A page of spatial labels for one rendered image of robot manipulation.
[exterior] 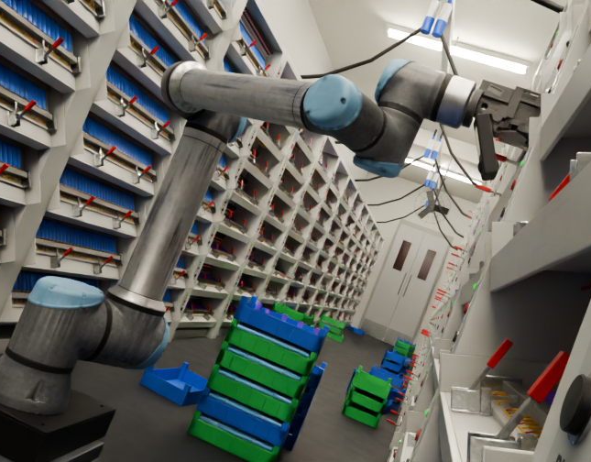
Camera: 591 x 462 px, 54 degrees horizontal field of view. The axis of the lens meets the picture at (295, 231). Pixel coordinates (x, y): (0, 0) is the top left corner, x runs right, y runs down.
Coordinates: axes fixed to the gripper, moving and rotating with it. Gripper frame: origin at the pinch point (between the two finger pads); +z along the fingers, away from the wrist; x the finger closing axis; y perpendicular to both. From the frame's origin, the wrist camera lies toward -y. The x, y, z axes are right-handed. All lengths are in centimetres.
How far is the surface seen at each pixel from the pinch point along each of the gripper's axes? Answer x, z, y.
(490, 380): -26.4, -1.8, -40.3
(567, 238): -69, -6, -29
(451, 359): -24.6, -7.1, -40.1
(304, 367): 82, -41, -66
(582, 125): -29.6, -4.0, -6.1
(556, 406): -86, -7, -37
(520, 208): -24.3, -6.5, -17.6
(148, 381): 103, -97, -101
